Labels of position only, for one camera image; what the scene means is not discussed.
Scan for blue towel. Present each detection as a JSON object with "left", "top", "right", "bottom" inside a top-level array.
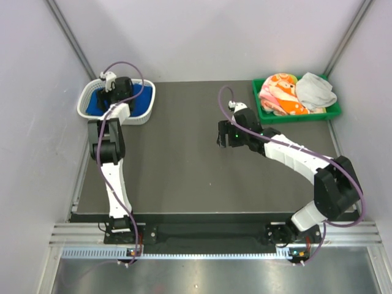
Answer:
[{"left": 86, "top": 85, "right": 153, "bottom": 117}]

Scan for white perforated plastic basket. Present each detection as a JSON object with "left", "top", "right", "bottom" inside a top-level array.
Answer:
[{"left": 77, "top": 79, "right": 156, "bottom": 126}]

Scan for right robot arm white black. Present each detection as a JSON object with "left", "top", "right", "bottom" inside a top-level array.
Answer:
[{"left": 217, "top": 102, "right": 363, "bottom": 243}]

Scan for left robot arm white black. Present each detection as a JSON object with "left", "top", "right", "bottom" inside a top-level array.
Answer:
[{"left": 88, "top": 72, "right": 139, "bottom": 244}]

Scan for orange pink towel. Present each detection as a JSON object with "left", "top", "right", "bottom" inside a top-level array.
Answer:
[{"left": 258, "top": 73, "right": 310, "bottom": 116}]

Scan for white grey patterned towel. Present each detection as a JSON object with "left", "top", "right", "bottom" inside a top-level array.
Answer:
[{"left": 296, "top": 72, "right": 337, "bottom": 112}]

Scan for green plastic bin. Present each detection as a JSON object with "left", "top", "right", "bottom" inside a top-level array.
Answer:
[{"left": 252, "top": 75, "right": 341, "bottom": 124}]

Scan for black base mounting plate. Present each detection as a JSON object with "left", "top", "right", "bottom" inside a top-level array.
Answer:
[{"left": 104, "top": 221, "right": 321, "bottom": 252}]

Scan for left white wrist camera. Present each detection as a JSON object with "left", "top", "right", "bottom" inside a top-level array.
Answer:
[{"left": 99, "top": 71, "right": 117, "bottom": 92}]

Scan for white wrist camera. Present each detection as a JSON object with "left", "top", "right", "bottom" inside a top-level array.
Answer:
[
  {"left": 99, "top": 71, "right": 117, "bottom": 92},
  {"left": 228, "top": 100, "right": 248, "bottom": 113}
]

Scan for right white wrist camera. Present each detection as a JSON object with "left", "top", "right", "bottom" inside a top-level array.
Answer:
[{"left": 228, "top": 100, "right": 248, "bottom": 113}]

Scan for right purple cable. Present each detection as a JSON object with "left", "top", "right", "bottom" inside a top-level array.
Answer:
[{"left": 217, "top": 85, "right": 365, "bottom": 266}]

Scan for white slotted cable duct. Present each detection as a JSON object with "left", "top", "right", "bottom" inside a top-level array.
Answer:
[{"left": 61, "top": 247, "right": 309, "bottom": 261}]

